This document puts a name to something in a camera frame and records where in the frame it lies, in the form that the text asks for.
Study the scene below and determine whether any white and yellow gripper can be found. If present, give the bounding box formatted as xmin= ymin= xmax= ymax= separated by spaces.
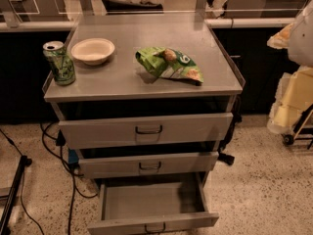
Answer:
xmin=267 ymin=66 xmax=313 ymax=134

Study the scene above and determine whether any grey bottom drawer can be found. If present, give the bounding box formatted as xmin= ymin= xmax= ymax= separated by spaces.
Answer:
xmin=88 ymin=172 xmax=219 ymax=235

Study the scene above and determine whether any grey drawer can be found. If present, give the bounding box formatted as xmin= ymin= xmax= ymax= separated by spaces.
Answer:
xmin=88 ymin=172 xmax=219 ymax=235
xmin=59 ymin=113 xmax=233 ymax=149
xmin=79 ymin=152 xmax=218 ymax=179

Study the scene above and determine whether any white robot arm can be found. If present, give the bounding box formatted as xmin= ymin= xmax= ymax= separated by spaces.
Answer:
xmin=267 ymin=1 xmax=313 ymax=134

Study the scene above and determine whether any grey metal drawer cabinet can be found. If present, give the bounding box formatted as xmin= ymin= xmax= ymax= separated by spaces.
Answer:
xmin=42 ymin=13 xmax=246 ymax=188

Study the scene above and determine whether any grey middle drawer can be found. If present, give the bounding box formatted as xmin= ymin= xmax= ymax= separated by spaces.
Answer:
xmin=79 ymin=152 xmax=218 ymax=179

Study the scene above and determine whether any grey top drawer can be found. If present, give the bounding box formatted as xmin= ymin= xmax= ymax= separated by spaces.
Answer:
xmin=59 ymin=113 xmax=233 ymax=149

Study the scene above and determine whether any black cabinet caster wheel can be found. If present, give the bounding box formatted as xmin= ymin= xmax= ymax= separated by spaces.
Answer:
xmin=218 ymin=153 xmax=235 ymax=165

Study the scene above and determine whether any green chip bag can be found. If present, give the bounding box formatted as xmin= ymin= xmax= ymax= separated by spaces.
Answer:
xmin=135 ymin=47 xmax=203 ymax=83

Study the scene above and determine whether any white paper bowl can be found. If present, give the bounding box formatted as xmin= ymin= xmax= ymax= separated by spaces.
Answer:
xmin=70 ymin=38 xmax=115 ymax=66

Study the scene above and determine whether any green soda can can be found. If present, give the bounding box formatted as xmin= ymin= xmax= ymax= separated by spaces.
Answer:
xmin=43 ymin=41 xmax=75 ymax=85

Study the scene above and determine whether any black stand leg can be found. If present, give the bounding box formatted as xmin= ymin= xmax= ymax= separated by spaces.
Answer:
xmin=0 ymin=156 xmax=32 ymax=235

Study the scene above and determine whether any wheeled black cart frame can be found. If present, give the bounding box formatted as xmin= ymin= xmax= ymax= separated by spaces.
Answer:
xmin=282 ymin=105 xmax=313 ymax=149

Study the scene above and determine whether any white window ledge rail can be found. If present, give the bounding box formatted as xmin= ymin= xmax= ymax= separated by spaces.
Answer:
xmin=0 ymin=17 xmax=296 ymax=33

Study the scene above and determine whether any black floor cable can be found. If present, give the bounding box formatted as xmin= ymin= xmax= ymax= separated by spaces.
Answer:
xmin=39 ymin=120 xmax=99 ymax=235

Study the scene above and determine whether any thin black left cable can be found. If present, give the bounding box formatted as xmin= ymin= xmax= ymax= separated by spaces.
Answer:
xmin=0 ymin=127 xmax=45 ymax=235

